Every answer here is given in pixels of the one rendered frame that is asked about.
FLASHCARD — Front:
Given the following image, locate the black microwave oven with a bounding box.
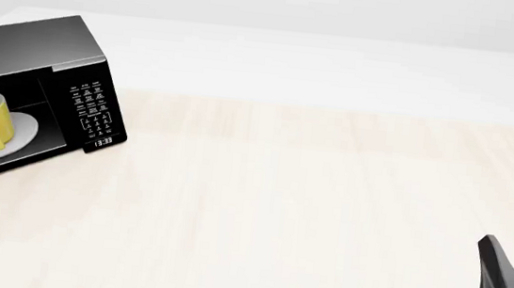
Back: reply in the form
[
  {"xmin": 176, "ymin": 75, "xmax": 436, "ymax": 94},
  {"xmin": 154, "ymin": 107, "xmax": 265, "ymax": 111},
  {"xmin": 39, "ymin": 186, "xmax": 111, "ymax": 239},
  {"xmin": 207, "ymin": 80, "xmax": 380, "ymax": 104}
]
[{"xmin": 0, "ymin": 7, "xmax": 139, "ymax": 204}]

